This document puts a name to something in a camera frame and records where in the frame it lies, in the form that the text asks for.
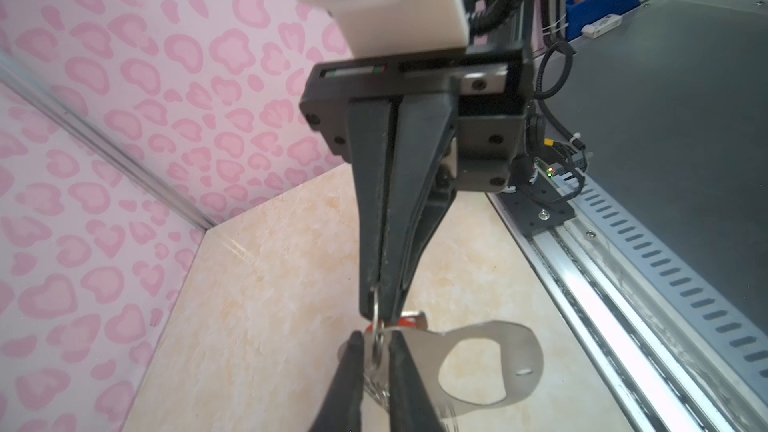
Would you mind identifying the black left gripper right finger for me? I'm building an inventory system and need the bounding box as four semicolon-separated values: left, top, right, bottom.
388;331;443;432

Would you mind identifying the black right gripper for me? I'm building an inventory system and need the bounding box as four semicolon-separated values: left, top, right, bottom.
300;41;533;323

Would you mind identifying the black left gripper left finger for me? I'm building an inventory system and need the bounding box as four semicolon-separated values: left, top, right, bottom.
309;331;365;432

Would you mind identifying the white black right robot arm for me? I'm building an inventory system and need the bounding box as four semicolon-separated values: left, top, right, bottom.
300;42;575;324

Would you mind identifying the blue tape dispenser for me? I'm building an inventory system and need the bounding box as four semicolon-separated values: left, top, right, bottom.
565;0;640;41

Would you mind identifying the small white box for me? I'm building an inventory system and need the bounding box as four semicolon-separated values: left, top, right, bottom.
581;14;622;39

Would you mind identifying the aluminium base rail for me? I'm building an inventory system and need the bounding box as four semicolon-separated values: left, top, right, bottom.
490;175;767;431

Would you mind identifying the aluminium corner frame post right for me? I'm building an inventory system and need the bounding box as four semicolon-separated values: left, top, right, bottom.
1;53;216;231

